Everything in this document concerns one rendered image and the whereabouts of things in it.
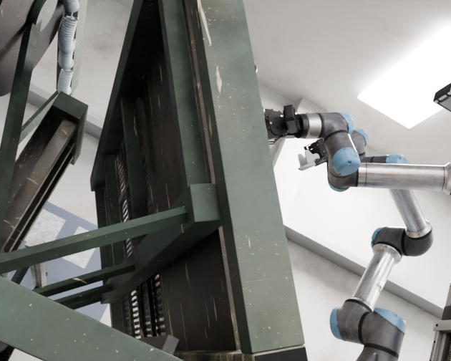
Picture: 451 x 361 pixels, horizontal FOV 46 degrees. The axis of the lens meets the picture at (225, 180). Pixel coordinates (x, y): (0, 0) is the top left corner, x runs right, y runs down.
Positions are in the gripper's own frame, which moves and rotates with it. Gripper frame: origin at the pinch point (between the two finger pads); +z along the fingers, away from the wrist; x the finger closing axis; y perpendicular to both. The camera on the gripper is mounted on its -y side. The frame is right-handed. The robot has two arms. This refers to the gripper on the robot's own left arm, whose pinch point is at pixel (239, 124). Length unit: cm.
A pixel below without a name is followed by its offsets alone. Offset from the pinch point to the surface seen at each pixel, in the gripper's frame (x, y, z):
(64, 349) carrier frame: -51, -30, 50
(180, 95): 0.2, -17.8, 20.8
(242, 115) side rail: -10.6, -30.7, 12.1
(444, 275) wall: -38, 339, -348
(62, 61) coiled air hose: 88, 126, 37
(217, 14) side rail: 13.1, -30.8, 13.9
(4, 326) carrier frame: -46, -30, 59
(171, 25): 18.4, -17.8, 20.5
